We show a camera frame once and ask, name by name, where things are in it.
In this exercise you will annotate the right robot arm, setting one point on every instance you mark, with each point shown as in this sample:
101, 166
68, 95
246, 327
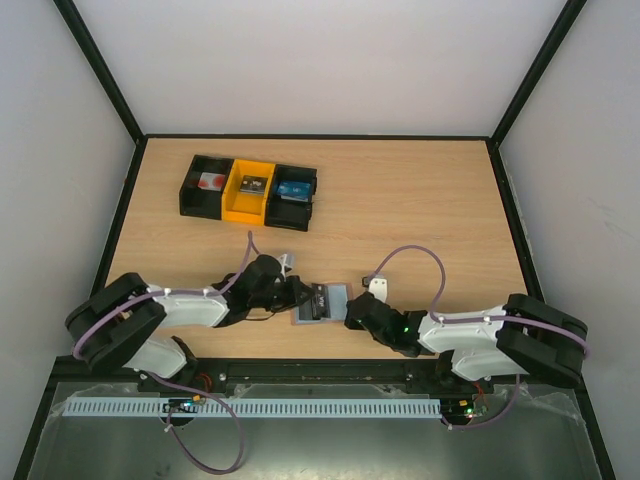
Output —
522, 337

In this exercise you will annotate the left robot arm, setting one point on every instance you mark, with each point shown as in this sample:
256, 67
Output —
117, 327

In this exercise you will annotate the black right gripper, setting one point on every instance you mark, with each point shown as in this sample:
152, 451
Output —
361, 310

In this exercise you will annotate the white red card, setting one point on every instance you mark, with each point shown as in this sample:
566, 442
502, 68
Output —
211, 181

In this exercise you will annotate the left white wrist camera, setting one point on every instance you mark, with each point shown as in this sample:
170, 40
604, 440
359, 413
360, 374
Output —
287, 262

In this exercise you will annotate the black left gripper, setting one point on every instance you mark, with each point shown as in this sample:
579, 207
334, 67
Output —
294, 299

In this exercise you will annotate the dark card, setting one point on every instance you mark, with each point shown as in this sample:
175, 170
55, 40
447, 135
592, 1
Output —
254, 185

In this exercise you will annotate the light blue cable duct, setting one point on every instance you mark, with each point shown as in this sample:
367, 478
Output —
130, 407

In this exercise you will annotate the blue VIP card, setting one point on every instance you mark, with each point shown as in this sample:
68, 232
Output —
294, 190

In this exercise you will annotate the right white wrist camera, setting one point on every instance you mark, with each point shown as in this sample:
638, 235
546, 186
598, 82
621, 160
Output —
377, 285

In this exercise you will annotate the black aluminium frame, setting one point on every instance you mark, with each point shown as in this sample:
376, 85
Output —
67, 369

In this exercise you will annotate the metal front plate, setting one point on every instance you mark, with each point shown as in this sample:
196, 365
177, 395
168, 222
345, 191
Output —
527, 432

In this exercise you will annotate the left black bin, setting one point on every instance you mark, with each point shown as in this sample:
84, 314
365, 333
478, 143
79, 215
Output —
201, 192

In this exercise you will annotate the right black bin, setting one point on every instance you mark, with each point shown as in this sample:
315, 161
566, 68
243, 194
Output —
289, 214

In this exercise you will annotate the yellow bin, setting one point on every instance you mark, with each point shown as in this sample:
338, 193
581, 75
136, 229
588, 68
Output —
247, 207

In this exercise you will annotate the black bin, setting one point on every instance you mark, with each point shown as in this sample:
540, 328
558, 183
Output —
201, 192
289, 214

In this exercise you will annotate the black VIP logo card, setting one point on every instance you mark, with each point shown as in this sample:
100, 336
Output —
320, 302

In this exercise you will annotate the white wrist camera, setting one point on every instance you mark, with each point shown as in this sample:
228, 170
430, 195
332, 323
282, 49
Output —
377, 285
287, 262

